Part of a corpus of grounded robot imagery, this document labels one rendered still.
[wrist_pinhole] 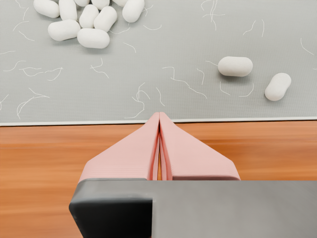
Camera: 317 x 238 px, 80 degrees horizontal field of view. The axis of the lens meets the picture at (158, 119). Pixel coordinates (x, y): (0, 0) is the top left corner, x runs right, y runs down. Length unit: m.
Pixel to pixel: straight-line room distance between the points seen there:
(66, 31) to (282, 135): 0.26
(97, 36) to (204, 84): 0.13
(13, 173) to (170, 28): 0.23
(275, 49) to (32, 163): 0.29
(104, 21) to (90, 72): 0.06
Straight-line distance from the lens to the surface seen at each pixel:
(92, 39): 0.24
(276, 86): 0.24
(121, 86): 0.23
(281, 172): 0.21
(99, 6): 0.28
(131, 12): 0.26
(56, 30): 0.26
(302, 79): 0.28
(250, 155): 0.20
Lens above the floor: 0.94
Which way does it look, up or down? 76 degrees down
